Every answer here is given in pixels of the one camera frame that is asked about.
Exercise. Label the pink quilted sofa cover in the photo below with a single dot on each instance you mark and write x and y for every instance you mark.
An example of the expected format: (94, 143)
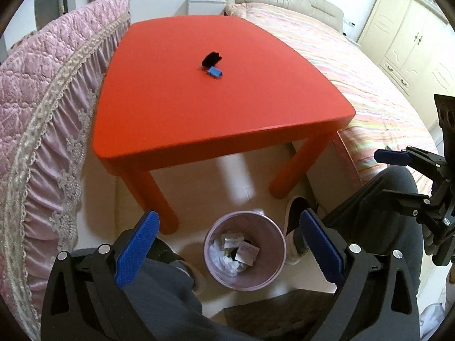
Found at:
(42, 113)

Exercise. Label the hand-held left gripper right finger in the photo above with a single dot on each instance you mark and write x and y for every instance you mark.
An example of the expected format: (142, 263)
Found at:
(320, 241)

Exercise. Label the person's left black shoe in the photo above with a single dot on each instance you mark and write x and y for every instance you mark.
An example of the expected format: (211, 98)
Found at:
(197, 277)

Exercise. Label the purple paper packet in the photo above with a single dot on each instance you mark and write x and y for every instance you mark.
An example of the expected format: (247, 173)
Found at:
(246, 254)

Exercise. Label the person's right shoe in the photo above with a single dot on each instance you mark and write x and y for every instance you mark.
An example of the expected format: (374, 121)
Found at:
(297, 227)

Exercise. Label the cream wardrobe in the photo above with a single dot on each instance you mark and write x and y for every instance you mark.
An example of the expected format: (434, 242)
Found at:
(412, 42)

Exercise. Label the white nightstand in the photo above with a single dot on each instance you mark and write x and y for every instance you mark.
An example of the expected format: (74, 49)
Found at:
(206, 6)

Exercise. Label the person's left leg grey pants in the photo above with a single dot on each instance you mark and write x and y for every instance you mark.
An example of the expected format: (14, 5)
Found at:
(167, 291)

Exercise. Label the red table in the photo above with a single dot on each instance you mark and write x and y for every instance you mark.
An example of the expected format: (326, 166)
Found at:
(220, 106)

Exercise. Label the white printed cardboard box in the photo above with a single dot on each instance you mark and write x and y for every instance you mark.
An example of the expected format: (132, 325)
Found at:
(233, 240)

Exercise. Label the white cloth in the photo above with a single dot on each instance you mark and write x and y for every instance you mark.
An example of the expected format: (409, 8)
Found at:
(432, 315)

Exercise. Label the white tissue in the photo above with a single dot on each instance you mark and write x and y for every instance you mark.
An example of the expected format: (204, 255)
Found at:
(220, 255)

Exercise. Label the striped bed blanket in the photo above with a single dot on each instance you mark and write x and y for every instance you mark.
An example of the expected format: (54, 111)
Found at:
(355, 71)

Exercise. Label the pink trash bin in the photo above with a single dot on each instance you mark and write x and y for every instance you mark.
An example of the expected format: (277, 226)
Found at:
(245, 280)

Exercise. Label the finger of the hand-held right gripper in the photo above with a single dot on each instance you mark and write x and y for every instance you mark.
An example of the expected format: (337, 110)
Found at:
(405, 202)
(391, 157)

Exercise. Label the dark framed window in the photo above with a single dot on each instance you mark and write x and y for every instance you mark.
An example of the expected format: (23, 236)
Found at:
(51, 3)

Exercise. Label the small blue clip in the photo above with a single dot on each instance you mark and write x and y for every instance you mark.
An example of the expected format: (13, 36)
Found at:
(215, 72)

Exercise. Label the black hair clip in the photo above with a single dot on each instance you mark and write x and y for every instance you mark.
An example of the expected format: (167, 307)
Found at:
(211, 60)

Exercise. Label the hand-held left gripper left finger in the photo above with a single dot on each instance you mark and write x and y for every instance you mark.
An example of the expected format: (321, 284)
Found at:
(137, 241)

